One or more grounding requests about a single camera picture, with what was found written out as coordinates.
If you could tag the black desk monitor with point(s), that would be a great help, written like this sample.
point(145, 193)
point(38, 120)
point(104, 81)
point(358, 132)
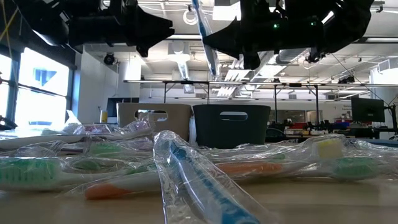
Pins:
point(368, 109)

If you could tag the orange toothbrush in clear wrap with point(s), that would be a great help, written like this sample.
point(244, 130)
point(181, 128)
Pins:
point(124, 186)

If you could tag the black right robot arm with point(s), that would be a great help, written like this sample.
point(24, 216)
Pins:
point(342, 21)

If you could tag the green toothbrush in clear wrap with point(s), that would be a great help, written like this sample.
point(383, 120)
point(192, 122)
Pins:
point(28, 172)
point(87, 165)
point(357, 168)
point(105, 148)

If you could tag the cluttered workbench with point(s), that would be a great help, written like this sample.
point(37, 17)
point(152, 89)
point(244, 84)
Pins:
point(311, 130)

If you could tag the black ceiling camera cluster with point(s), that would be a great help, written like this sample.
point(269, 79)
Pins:
point(315, 56)

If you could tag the dark wall screen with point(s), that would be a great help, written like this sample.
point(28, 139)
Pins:
point(112, 107)

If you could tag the translucent white plastic bin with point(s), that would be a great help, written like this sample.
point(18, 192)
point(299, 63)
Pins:
point(191, 130)

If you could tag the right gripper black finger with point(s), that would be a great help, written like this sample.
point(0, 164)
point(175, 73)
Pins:
point(227, 46)
point(227, 32)

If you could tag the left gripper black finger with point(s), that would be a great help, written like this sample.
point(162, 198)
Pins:
point(152, 36)
point(152, 23)

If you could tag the purple toothbrush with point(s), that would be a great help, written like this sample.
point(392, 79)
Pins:
point(93, 137)
point(93, 128)

